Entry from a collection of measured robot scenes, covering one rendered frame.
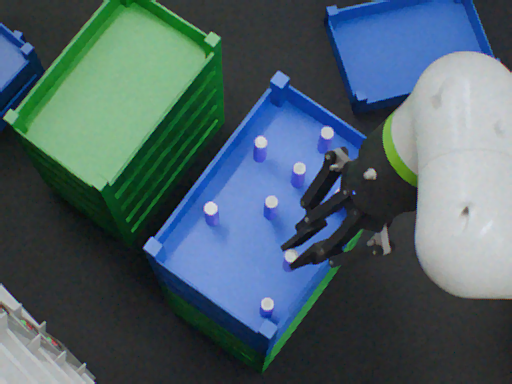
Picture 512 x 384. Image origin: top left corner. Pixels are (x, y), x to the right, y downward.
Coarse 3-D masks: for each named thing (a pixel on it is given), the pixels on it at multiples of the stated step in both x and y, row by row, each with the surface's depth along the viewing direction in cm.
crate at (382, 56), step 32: (384, 0) 195; (416, 0) 198; (448, 0) 201; (352, 32) 198; (384, 32) 199; (416, 32) 199; (448, 32) 199; (480, 32) 195; (352, 64) 197; (384, 64) 197; (416, 64) 197; (352, 96) 191; (384, 96) 195
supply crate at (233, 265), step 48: (288, 96) 142; (240, 144) 142; (288, 144) 142; (336, 144) 142; (192, 192) 135; (240, 192) 140; (288, 192) 140; (192, 240) 138; (240, 240) 138; (192, 288) 132; (240, 288) 137; (288, 288) 137
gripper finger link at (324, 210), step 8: (336, 192) 111; (344, 192) 109; (328, 200) 113; (336, 200) 111; (344, 200) 111; (320, 208) 115; (328, 208) 114; (336, 208) 114; (304, 216) 118; (312, 216) 117; (320, 216) 116; (328, 216) 118
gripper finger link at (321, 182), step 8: (328, 152) 111; (344, 152) 112; (328, 160) 112; (328, 168) 112; (320, 176) 114; (328, 176) 113; (336, 176) 114; (312, 184) 115; (320, 184) 114; (328, 184) 115; (312, 192) 116; (320, 192) 116; (328, 192) 117; (304, 200) 117; (312, 200) 117; (320, 200) 118
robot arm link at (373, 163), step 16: (368, 144) 101; (368, 160) 100; (384, 160) 98; (368, 176) 100; (384, 176) 99; (384, 192) 100; (400, 192) 99; (416, 192) 98; (400, 208) 101; (416, 208) 102
